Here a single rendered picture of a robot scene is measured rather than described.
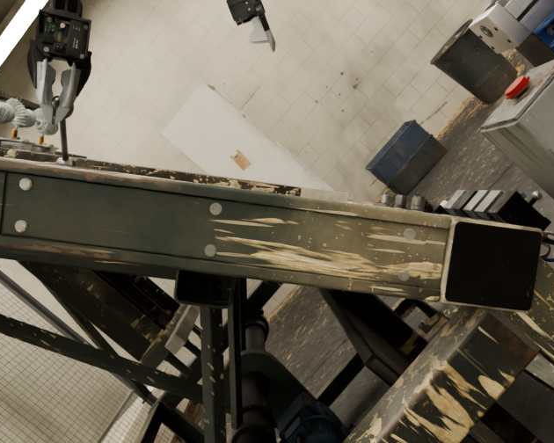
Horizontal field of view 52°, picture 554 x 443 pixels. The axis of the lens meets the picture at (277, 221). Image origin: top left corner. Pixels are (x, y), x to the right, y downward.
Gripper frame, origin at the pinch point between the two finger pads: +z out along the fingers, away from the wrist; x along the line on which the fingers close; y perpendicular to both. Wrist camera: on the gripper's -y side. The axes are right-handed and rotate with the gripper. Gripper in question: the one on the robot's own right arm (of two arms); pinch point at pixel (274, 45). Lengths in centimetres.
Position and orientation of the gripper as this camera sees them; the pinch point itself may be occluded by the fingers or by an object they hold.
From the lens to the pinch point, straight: 151.3
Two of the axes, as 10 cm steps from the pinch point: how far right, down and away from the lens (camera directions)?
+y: -9.3, 3.5, 1.2
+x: -0.6, 1.7, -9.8
